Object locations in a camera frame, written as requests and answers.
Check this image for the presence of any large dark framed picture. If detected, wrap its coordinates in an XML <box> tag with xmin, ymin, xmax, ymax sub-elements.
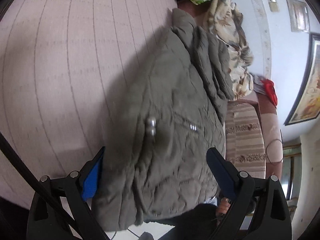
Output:
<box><xmin>284</xmin><ymin>32</ymin><xmax>320</xmax><ymax>127</ymax></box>

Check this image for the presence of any thick black cable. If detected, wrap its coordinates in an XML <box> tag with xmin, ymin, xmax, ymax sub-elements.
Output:
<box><xmin>0</xmin><ymin>131</ymin><xmax>78</xmax><ymax>228</ymax></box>

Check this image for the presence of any beige floral blanket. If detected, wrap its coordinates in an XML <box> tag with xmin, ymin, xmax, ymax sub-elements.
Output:
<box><xmin>202</xmin><ymin>0</ymin><xmax>254</xmax><ymax>97</ymax></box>

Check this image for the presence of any wall switch plate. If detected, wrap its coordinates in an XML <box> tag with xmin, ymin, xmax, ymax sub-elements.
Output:
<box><xmin>265</xmin><ymin>0</ymin><xmax>280</xmax><ymax>13</ymax></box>

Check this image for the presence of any olive quilted hooded jacket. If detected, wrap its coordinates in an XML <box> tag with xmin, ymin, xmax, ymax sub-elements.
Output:
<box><xmin>91</xmin><ymin>7</ymin><xmax>235</xmax><ymax>232</ymax></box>

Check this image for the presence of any red cloth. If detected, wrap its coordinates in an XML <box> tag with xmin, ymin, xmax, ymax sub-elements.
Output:
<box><xmin>260</xmin><ymin>79</ymin><xmax>278</xmax><ymax>107</ymax></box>

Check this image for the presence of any small silver framed picture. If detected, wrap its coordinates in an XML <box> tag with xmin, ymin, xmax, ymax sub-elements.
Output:
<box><xmin>286</xmin><ymin>0</ymin><xmax>311</xmax><ymax>33</ymax></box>

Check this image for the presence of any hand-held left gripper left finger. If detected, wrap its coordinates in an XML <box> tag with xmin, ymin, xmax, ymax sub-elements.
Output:
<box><xmin>33</xmin><ymin>146</ymin><xmax>111</xmax><ymax>240</ymax></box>

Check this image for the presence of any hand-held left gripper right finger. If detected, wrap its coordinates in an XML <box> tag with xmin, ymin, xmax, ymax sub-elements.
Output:
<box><xmin>206</xmin><ymin>147</ymin><xmax>286</xmax><ymax>240</ymax></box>

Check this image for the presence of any grey striped cloth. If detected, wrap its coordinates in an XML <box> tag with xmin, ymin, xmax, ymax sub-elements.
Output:
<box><xmin>250</xmin><ymin>73</ymin><xmax>266</xmax><ymax>94</ymax></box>

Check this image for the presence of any thin dark cable loop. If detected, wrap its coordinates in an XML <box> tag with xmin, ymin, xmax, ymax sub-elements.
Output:
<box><xmin>265</xmin><ymin>139</ymin><xmax>284</xmax><ymax>166</ymax></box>

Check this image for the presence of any thin floor cable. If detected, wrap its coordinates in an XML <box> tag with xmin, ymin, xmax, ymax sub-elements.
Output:
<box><xmin>110</xmin><ymin>227</ymin><xmax>142</xmax><ymax>240</ymax></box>

